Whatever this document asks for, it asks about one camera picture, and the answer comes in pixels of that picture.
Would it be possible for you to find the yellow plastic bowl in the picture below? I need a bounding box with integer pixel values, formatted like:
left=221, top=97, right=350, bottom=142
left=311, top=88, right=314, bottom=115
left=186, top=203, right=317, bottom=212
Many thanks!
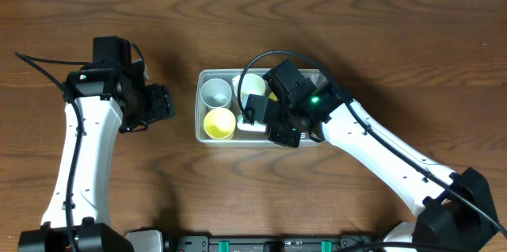
left=269, top=93, right=278, bottom=101

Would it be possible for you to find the white plastic cup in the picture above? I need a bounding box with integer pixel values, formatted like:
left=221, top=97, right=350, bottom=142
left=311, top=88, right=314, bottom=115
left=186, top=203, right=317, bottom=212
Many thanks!
left=240, top=74, right=266, bottom=99

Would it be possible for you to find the grey plastic cup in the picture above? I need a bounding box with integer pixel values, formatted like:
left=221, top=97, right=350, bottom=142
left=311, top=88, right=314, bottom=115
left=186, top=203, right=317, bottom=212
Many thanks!
left=200, top=78, right=232, bottom=109

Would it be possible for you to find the yellow plastic cup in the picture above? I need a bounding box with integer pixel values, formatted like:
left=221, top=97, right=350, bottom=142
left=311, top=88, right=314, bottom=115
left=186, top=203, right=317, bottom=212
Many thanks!
left=203, top=108, right=237, bottom=140

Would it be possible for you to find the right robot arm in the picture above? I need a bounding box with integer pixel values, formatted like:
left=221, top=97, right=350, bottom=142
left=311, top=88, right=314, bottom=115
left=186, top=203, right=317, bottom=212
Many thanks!
left=238, top=59, right=506, bottom=251

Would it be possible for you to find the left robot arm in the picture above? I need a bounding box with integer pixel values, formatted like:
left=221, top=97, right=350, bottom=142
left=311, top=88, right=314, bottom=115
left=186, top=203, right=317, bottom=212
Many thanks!
left=17, top=36, right=175, bottom=251

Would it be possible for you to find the clear plastic container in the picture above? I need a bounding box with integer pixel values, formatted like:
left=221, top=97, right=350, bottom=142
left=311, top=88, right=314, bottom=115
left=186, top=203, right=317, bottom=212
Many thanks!
left=195, top=68, right=327, bottom=147

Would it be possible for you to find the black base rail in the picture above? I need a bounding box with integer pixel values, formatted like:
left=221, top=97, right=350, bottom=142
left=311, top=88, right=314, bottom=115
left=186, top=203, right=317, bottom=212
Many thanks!
left=162, top=235, right=381, bottom=252

